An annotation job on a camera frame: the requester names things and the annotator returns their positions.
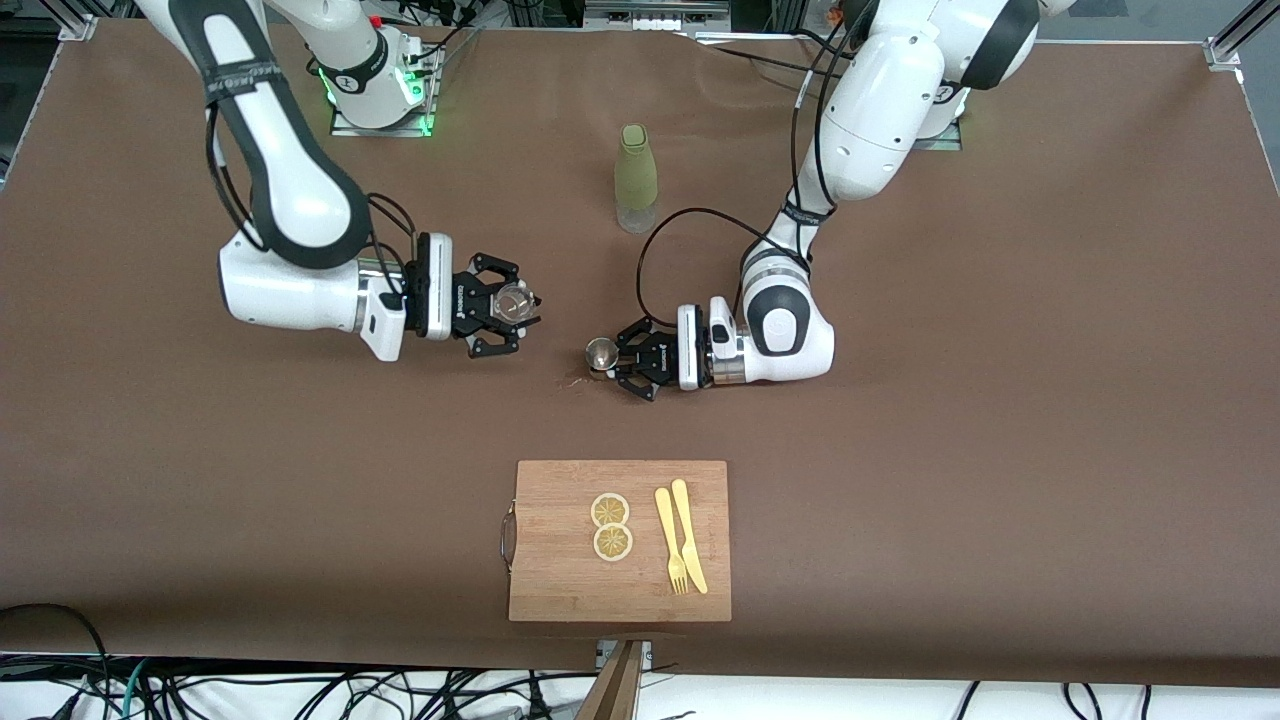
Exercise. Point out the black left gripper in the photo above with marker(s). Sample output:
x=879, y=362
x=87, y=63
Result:
x=661, y=359

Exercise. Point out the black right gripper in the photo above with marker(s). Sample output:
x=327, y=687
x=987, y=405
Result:
x=467, y=311

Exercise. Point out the clear glass measuring cup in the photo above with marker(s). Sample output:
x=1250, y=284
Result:
x=514, y=302

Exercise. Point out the steel double jigger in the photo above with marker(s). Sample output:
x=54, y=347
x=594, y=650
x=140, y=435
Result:
x=601, y=353

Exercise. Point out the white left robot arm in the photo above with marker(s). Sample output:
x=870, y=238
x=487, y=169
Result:
x=880, y=100

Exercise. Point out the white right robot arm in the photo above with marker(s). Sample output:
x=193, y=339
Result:
x=290, y=190

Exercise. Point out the lemon slice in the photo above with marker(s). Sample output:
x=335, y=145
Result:
x=610, y=510
x=613, y=543

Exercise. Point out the yellow plastic fork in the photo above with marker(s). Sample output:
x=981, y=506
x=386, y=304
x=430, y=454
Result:
x=664, y=515

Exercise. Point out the yellow plastic knife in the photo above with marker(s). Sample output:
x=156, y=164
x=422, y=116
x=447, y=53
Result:
x=690, y=540

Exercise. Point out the olive green bottle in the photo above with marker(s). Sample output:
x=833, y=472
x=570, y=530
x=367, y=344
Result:
x=636, y=170

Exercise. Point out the wooden cutting board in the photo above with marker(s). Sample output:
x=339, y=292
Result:
x=560, y=560

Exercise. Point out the grey power strip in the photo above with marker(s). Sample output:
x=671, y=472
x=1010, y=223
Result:
x=655, y=20

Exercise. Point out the brown table cover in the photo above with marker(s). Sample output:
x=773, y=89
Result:
x=1000, y=400

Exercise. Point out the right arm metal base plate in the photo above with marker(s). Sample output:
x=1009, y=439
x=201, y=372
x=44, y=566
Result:
x=345, y=128

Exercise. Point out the metal table bracket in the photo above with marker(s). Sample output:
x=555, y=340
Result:
x=646, y=655

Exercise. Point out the wooden post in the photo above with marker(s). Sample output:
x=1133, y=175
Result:
x=615, y=690

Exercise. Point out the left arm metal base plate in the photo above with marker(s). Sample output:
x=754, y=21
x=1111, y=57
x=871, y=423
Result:
x=945, y=143

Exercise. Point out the aluminium frame profile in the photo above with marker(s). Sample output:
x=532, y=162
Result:
x=80, y=28
x=1222, y=52

